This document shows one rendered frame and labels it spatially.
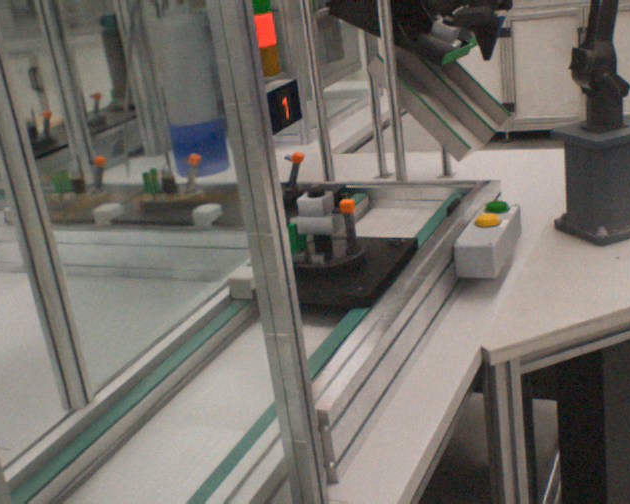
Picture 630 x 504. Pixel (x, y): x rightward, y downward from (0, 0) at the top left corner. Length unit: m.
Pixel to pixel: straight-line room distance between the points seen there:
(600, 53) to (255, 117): 1.00
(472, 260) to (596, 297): 0.21
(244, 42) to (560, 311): 0.84
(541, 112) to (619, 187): 4.11
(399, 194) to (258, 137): 1.06
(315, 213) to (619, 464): 0.89
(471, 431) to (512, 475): 1.26
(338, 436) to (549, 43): 4.80
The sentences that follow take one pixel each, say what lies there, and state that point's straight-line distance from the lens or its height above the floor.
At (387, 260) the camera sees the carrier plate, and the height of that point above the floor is 0.97.
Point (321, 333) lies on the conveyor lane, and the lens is 1.33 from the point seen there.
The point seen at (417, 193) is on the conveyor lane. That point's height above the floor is 0.95.
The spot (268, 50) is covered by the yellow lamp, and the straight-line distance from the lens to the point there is 1.49.
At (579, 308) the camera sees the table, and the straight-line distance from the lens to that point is 1.48.
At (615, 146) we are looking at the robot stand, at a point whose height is 1.04.
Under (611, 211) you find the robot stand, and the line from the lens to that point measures 1.72.
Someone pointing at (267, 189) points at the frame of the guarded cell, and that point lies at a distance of 0.81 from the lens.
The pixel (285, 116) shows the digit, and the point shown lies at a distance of 1.52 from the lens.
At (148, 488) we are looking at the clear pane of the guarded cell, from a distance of 0.71.
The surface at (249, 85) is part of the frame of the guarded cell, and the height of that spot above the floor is 1.36.
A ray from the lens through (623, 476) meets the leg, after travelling 1.97.
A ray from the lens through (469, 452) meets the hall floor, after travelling 2.67.
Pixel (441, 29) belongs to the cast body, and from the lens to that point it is 1.85.
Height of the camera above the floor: 1.49
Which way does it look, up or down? 20 degrees down
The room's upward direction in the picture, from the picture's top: 8 degrees counter-clockwise
